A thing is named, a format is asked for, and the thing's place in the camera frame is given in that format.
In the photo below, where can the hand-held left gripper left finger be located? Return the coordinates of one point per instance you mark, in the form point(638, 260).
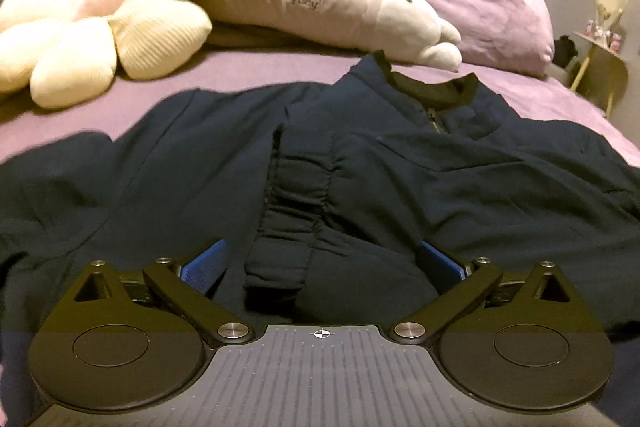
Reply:
point(205, 268)

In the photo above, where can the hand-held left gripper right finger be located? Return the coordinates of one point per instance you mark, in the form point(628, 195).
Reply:
point(441, 265)

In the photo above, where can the navy blue zip jacket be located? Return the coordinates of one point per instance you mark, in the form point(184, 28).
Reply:
point(200, 167)

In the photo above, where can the cream and pink plush toy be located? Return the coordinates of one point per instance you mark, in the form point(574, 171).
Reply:
point(160, 32)

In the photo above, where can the black bag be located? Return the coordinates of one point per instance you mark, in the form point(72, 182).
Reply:
point(565, 52)

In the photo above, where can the purple pillow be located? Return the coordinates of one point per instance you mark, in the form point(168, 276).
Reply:
point(475, 17)

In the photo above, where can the yellow side table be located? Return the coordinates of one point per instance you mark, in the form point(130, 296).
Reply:
point(607, 67)

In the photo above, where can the small pink figurines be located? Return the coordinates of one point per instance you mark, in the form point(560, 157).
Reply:
point(602, 38)

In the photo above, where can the long pink plush pillow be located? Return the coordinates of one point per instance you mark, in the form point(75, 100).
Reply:
point(300, 2)

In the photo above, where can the wrapped flower bouquet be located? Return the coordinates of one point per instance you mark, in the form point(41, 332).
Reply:
point(607, 4)

